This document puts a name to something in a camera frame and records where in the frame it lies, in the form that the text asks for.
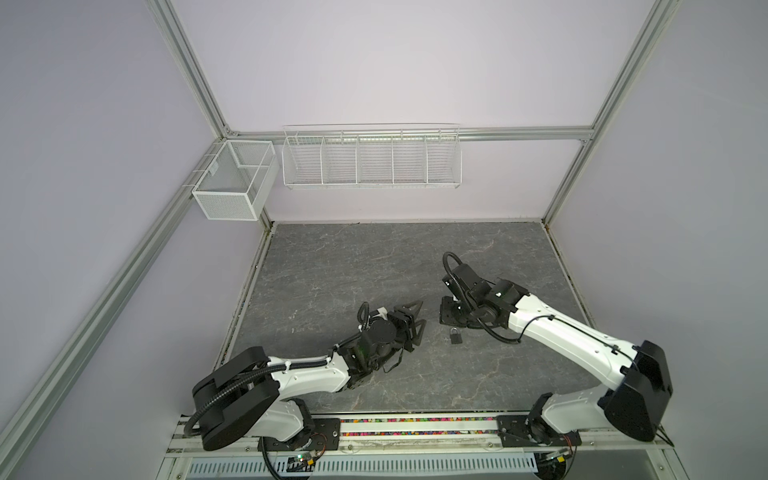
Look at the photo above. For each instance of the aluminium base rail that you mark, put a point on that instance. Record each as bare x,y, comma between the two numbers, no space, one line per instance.
462,432

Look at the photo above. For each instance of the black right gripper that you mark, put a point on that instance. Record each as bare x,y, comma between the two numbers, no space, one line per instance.
445,316

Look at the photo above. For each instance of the black padlock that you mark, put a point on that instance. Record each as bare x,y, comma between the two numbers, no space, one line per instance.
455,336

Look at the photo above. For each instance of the white wire long basket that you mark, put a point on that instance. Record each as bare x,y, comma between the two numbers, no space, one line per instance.
389,155

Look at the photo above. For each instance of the white vented cable duct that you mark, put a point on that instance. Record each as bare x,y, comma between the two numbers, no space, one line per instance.
357,466

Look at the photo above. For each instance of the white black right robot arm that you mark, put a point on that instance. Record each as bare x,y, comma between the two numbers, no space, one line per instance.
635,383

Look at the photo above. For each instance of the white mesh square basket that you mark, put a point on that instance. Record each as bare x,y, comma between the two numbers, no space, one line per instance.
237,181

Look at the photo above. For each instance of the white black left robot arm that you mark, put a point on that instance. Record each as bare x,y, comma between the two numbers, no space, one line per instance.
261,395

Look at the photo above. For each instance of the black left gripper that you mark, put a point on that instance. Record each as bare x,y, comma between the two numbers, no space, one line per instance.
404,320

